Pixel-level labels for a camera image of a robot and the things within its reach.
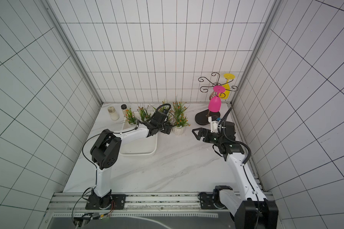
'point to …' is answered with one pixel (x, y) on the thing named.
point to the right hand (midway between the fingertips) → (199, 129)
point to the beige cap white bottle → (113, 114)
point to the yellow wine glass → (226, 95)
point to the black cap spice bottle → (123, 108)
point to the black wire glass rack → (201, 117)
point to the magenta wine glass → (215, 102)
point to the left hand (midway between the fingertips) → (163, 126)
